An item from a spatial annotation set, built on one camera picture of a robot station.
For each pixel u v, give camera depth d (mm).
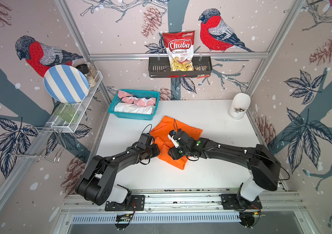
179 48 801
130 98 1141
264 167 438
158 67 949
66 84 723
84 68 795
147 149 776
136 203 732
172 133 756
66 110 698
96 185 427
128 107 1104
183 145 638
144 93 1178
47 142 663
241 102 1061
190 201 747
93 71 854
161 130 1003
